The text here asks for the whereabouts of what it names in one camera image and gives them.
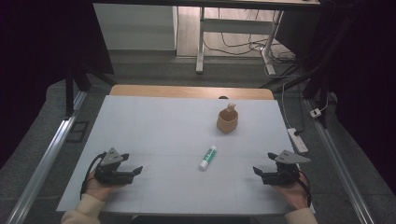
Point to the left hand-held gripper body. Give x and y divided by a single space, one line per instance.
110 174

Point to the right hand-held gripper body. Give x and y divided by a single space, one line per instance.
285 174

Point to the white green glue stick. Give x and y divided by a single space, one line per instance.
208 157

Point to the small brown woven basket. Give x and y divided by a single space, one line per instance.
228 121

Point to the person's left hand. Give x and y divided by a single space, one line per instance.
96 189

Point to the person's right hand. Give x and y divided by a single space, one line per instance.
294 194

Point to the white power strip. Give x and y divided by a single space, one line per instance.
298 140

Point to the white table cover sheet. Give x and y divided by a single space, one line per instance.
174 130

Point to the small white adapter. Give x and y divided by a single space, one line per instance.
315 113

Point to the small beige object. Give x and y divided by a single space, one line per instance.
231 107

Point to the wooden table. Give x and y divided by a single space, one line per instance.
186 92

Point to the black metal stand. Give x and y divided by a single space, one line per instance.
76 81

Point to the black tripod stand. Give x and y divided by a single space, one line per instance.
320 77

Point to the white panel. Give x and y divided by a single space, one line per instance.
135 28

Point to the white-legged desk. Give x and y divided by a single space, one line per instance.
236 26

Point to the black floor bracket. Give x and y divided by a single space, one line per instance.
77 131

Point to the aluminium rail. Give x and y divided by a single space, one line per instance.
46 155
339 168

